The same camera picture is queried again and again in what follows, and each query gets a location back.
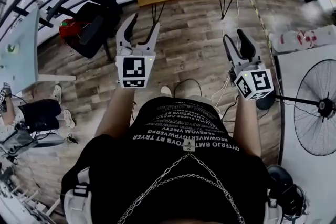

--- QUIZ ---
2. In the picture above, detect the white cable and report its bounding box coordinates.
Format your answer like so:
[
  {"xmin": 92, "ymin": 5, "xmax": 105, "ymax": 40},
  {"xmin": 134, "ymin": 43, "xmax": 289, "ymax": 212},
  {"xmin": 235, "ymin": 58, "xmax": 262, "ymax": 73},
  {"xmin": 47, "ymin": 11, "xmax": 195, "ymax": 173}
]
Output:
[{"xmin": 209, "ymin": 0, "xmax": 241, "ymax": 113}]

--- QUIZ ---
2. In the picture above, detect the glass desk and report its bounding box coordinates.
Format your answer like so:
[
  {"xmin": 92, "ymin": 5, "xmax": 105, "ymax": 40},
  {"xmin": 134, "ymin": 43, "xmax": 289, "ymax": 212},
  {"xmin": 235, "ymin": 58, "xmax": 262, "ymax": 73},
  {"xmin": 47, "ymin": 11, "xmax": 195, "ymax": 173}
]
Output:
[{"xmin": 0, "ymin": 6, "xmax": 40, "ymax": 95}]

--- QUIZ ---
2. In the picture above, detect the black standing fan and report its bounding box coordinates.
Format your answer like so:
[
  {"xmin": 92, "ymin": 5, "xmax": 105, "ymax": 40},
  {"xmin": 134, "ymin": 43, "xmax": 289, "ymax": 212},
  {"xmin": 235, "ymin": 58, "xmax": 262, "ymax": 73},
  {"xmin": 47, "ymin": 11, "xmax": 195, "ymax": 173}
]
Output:
[{"xmin": 255, "ymin": 59, "xmax": 336, "ymax": 157}]

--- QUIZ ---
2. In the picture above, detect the silver chain necklace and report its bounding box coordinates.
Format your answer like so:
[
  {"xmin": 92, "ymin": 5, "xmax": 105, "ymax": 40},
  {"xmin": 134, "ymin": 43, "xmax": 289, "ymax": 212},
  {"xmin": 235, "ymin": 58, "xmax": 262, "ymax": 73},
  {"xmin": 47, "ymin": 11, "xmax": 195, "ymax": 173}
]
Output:
[{"xmin": 117, "ymin": 138, "xmax": 246, "ymax": 224}]

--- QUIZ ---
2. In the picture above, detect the grey laptop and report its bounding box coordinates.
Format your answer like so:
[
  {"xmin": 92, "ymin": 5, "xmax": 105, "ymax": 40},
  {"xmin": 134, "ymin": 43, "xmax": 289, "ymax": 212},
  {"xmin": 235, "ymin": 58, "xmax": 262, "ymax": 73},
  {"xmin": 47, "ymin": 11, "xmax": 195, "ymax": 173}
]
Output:
[{"xmin": 0, "ymin": 123, "xmax": 66, "ymax": 158}]

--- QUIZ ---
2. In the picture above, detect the person's right forearm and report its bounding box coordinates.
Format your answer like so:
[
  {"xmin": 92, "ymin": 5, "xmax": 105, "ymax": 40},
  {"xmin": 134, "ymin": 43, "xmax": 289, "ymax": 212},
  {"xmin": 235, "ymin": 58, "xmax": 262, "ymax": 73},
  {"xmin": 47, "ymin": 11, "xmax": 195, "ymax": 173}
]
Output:
[{"xmin": 233, "ymin": 94, "xmax": 262, "ymax": 158}]

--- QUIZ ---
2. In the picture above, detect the white harness strap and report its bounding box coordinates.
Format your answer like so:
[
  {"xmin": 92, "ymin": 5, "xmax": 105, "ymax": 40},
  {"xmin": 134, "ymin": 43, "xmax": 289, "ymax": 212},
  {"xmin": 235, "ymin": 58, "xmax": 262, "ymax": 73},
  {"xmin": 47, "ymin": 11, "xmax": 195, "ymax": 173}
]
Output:
[
  {"xmin": 262, "ymin": 196, "xmax": 279, "ymax": 224},
  {"xmin": 60, "ymin": 167, "xmax": 93, "ymax": 224}
]

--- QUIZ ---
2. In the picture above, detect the black cable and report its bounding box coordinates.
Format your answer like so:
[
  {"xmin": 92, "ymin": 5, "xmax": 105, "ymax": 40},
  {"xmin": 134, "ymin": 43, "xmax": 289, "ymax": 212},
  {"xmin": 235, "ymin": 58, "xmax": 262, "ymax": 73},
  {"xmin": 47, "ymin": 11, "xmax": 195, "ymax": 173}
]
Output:
[{"xmin": 173, "ymin": 78, "xmax": 203, "ymax": 99}]

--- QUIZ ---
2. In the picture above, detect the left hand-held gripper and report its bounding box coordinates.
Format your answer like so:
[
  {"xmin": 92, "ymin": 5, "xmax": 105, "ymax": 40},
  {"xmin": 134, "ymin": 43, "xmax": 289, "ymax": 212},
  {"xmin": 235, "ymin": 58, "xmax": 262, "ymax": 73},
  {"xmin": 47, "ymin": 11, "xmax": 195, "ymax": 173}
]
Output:
[{"xmin": 115, "ymin": 13, "xmax": 160, "ymax": 89}]

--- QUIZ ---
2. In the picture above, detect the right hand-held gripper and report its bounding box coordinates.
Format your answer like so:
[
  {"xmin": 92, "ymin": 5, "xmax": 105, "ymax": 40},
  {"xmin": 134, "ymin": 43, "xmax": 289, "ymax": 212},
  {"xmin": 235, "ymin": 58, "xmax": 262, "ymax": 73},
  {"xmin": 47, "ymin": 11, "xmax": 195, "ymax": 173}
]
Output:
[{"xmin": 223, "ymin": 29, "xmax": 275, "ymax": 101}]

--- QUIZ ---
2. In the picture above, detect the person's black printed t-shirt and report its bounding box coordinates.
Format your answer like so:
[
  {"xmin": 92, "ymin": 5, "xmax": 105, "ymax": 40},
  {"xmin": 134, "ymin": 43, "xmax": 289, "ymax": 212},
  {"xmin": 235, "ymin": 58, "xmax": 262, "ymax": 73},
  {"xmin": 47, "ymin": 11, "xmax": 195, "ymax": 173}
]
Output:
[{"xmin": 60, "ymin": 96, "xmax": 274, "ymax": 224}]

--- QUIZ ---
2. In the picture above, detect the person's left forearm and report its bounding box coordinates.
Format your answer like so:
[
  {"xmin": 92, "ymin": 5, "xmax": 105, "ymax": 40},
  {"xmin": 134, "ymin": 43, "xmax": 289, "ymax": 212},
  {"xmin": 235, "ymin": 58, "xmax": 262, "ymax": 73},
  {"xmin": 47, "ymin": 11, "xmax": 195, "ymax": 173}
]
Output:
[{"xmin": 94, "ymin": 87, "xmax": 135, "ymax": 140}]

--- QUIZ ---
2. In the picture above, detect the person's white shoe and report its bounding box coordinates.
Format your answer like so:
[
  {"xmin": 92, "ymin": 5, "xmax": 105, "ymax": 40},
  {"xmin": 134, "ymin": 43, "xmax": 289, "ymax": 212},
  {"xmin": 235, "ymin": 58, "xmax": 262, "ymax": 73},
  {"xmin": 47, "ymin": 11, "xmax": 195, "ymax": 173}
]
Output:
[{"xmin": 160, "ymin": 85, "xmax": 173, "ymax": 98}]

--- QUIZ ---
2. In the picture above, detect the white plastic bag red print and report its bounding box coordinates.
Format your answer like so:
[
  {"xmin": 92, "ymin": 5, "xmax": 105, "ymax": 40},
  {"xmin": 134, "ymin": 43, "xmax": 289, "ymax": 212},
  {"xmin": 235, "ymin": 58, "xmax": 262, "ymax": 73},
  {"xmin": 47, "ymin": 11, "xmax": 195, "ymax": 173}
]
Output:
[{"xmin": 269, "ymin": 24, "xmax": 336, "ymax": 54}]

